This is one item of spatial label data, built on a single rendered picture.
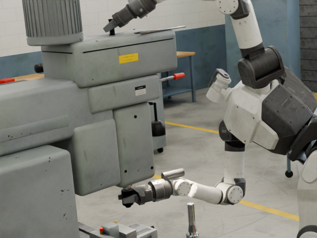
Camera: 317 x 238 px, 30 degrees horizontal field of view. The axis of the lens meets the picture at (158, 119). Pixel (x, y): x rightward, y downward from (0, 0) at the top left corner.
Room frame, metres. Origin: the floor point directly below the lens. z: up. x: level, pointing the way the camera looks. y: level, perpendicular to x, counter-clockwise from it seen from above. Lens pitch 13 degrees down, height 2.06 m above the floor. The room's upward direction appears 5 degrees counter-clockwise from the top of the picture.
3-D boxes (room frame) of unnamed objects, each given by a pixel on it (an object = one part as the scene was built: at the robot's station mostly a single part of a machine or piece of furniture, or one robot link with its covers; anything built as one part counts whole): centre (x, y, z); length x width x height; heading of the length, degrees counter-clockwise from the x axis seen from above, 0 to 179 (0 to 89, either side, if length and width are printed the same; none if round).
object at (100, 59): (2.28, 0.16, 1.81); 0.47 x 0.26 x 0.16; 130
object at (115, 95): (2.26, 0.18, 1.68); 0.34 x 0.24 x 0.10; 130
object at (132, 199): (2.26, 0.14, 1.23); 0.06 x 0.02 x 0.03; 115
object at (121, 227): (2.44, 0.21, 1.02); 0.15 x 0.06 x 0.04; 42
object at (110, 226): (2.40, 0.25, 1.04); 0.06 x 0.05 x 0.06; 42
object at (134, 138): (2.28, 0.16, 1.47); 0.21 x 0.19 x 0.32; 40
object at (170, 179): (2.37, -0.04, 1.24); 0.11 x 0.11 x 0.11; 25
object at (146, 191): (2.33, 0.07, 1.23); 0.13 x 0.12 x 0.10; 25
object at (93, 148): (2.16, 0.30, 1.47); 0.24 x 0.19 x 0.26; 40
